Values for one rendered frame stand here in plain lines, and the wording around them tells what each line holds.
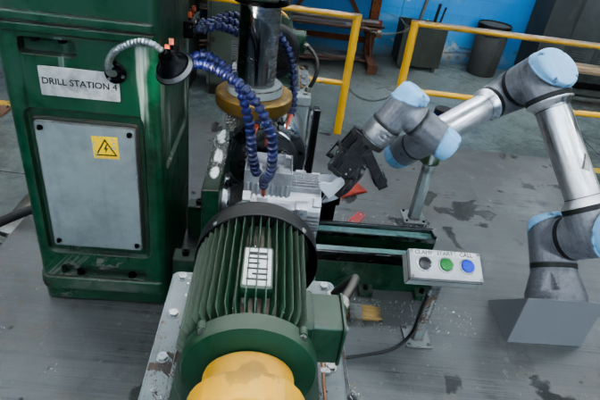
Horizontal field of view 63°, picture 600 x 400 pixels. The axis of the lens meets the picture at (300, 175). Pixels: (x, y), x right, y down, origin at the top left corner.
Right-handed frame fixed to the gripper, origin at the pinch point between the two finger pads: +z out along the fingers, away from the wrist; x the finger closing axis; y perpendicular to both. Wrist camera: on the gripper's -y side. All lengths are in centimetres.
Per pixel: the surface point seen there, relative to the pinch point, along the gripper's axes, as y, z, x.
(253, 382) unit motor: 28, -15, 72
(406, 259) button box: -16.5, -6.2, 17.4
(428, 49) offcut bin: -183, -11, -450
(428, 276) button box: -20.4, -7.7, 22.0
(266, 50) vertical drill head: 34.1, -22.0, -2.0
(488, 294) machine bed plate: -59, -1, 0
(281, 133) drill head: 12.7, 2.5, -26.9
